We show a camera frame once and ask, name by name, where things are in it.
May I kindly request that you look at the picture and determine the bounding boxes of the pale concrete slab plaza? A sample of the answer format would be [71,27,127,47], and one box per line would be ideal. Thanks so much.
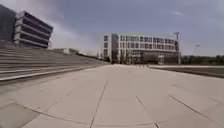
[0,63,224,128]

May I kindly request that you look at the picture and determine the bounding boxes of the dark grey building block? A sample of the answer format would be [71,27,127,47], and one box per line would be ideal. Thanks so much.
[0,3,17,43]

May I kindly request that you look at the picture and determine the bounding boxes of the dark planted bed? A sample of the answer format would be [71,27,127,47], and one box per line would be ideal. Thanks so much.
[149,65,224,80]

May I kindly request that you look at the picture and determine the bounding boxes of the white building with many windows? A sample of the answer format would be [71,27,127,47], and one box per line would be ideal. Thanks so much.
[102,32,181,65]

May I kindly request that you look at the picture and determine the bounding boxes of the tall lamp pole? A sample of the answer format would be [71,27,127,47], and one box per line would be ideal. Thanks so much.
[173,31,182,65]

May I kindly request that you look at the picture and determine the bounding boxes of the row of trees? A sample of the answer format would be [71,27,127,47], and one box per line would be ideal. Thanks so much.
[181,54,224,66]

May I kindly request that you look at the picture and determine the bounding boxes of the dark building with pale bands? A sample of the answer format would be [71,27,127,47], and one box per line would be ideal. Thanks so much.
[13,10,54,50]

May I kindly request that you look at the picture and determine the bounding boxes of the low grey building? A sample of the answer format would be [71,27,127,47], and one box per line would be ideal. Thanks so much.
[53,47,80,56]

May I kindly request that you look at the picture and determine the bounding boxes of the wide grey stone steps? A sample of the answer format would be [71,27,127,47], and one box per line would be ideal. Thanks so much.
[0,39,109,84]

